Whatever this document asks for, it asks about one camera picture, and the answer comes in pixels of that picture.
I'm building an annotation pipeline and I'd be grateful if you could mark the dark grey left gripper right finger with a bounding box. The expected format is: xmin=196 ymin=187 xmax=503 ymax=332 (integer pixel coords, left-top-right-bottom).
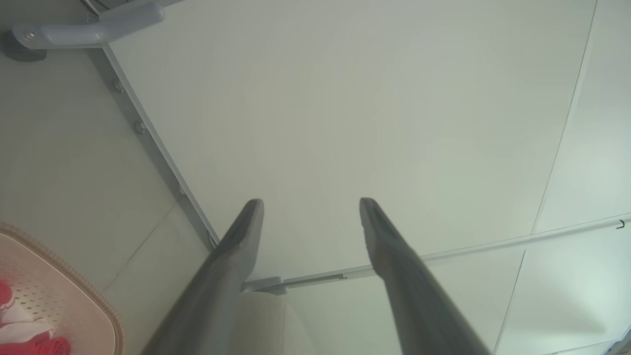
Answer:
xmin=359 ymin=198 xmax=491 ymax=355

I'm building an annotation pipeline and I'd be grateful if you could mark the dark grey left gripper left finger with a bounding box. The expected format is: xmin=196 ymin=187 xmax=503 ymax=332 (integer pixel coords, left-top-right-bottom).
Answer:
xmin=140 ymin=199 xmax=265 ymax=355

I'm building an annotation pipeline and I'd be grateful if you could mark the grey fabric sofa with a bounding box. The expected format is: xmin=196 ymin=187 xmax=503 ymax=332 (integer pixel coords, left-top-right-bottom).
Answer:
xmin=236 ymin=291 xmax=321 ymax=355

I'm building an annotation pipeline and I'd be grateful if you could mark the red and white garment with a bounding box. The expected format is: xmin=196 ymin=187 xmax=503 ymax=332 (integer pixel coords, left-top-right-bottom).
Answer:
xmin=0 ymin=280 xmax=72 ymax=355

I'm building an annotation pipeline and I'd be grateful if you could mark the beige perforated laundry basket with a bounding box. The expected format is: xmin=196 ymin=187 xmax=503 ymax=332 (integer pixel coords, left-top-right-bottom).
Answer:
xmin=0 ymin=222 xmax=124 ymax=355

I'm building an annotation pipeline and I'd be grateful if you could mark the white partition panel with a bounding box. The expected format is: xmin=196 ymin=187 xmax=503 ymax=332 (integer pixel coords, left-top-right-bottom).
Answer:
xmin=101 ymin=0 xmax=631 ymax=296

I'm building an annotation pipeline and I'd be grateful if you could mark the grey table leg with caster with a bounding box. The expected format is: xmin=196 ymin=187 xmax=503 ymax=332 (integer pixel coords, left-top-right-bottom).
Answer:
xmin=12 ymin=0 xmax=183 ymax=50

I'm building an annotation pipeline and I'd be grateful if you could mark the black caster wheel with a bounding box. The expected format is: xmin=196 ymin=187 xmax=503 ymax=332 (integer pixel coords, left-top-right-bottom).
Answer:
xmin=1 ymin=32 xmax=48 ymax=63

